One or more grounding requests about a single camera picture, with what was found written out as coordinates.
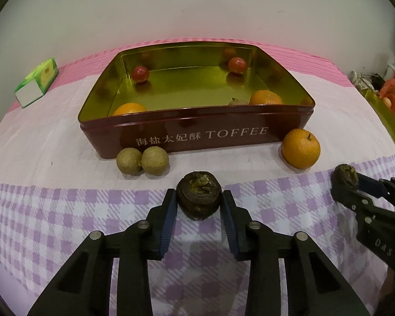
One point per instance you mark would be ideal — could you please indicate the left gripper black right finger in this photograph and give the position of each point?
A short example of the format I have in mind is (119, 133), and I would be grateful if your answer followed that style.
(314, 285)

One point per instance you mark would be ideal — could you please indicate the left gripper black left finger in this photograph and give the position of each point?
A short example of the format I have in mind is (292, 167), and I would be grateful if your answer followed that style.
(82, 285)

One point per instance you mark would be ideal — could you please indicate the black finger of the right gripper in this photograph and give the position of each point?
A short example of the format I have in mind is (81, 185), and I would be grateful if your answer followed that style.
(377, 188)
(363, 206)

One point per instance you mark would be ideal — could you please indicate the dark brown fruit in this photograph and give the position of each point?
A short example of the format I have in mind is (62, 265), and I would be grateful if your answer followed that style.
(345, 175)
(199, 195)

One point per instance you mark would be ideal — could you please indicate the orange mandarin with stem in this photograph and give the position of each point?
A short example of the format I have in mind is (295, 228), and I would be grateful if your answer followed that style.
(300, 149)

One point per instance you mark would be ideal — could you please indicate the tan longan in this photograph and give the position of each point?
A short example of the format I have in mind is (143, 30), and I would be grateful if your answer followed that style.
(128, 161)
(155, 160)

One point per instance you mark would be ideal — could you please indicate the green longan lone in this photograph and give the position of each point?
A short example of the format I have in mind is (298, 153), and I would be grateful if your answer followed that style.
(238, 102)

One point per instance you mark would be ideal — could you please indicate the red tomato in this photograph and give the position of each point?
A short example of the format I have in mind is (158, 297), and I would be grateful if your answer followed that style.
(140, 74)
(237, 65)

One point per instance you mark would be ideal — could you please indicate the large orange front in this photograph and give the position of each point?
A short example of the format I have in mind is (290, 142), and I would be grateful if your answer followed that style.
(129, 108)

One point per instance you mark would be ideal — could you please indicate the gold tin lid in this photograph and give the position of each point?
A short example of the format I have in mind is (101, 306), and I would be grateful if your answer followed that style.
(382, 111)

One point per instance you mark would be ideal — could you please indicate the pink purple checkered tablecloth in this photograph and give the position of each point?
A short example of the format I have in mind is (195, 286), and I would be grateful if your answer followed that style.
(55, 189)

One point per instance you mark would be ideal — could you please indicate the red toffee tin box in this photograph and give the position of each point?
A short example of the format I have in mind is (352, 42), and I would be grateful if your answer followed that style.
(187, 97)

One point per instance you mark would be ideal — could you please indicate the green tissue box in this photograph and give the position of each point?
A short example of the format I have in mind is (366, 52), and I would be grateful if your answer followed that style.
(36, 84)

